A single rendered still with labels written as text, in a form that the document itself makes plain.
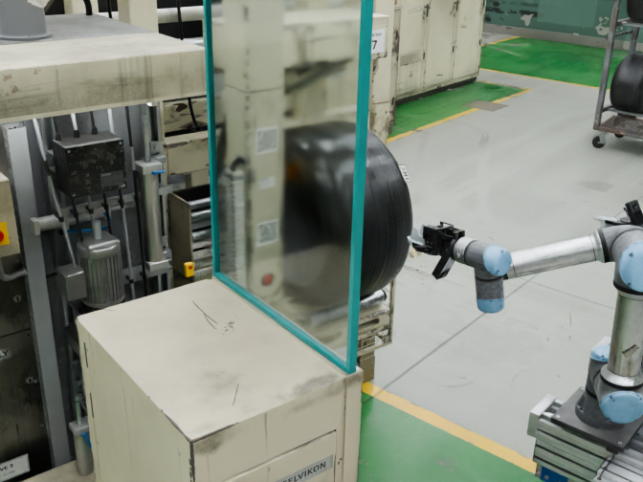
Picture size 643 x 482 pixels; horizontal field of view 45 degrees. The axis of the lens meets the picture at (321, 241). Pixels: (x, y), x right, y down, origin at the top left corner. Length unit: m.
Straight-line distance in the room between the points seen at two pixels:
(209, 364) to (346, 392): 0.29
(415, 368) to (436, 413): 0.37
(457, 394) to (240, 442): 2.43
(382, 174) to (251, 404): 1.07
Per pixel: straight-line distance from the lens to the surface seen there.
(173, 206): 2.78
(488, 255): 2.10
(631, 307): 2.21
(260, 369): 1.63
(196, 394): 1.56
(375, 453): 3.44
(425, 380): 3.92
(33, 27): 2.23
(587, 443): 2.59
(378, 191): 2.36
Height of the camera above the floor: 2.16
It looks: 24 degrees down
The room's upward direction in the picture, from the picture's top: 1 degrees clockwise
